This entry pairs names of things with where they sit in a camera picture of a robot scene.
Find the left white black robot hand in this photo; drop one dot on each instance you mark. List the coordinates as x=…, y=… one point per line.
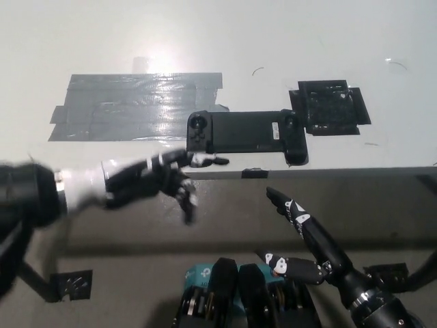
x=129, y=181

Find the black robot torso blocks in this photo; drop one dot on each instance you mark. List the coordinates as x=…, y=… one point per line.
x=251, y=290

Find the black tape square patch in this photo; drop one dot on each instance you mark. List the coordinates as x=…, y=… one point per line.
x=327, y=107

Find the grey duct tape patch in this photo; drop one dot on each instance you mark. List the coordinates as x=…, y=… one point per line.
x=119, y=112

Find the black game controller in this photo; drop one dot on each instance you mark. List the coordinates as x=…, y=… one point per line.
x=244, y=131

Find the black table leg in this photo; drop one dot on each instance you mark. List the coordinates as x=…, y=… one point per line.
x=420, y=278
x=35, y=282

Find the teal cardboard box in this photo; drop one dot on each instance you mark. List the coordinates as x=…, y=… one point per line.
x=199, y=273

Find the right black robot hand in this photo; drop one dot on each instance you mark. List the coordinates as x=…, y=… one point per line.
x=321, y=242

